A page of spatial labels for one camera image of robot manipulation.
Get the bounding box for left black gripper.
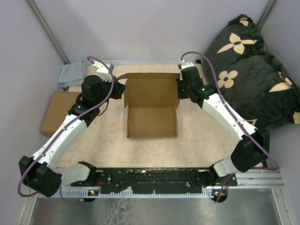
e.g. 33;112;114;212
95;75;127;107

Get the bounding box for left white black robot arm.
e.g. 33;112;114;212
17;75;127;197

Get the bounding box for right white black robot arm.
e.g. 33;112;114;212
176;62;270;187

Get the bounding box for folded brown cardboard box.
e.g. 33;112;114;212
40;92;80;137

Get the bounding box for grey folded cloth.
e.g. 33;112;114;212
58;60;88;88

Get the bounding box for black floral plush pillow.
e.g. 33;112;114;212
202;15;300;129

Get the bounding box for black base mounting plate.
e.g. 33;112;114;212
71;167;237;202

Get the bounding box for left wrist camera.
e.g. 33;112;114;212
91;61;112;83

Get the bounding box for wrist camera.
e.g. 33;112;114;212
91;61;112;83
177;60;194;70

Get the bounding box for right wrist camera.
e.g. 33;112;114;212
177;60;194;70

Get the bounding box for left aluminium corner post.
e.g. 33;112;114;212
25;0;70;65

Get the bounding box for aluminium corner post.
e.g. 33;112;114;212
25;0;70;65
256;0;278;30

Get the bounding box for right aluminium corner post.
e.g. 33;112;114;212
256;0;278;30

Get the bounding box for aluminium frame rail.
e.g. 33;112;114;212
21;170;288;225

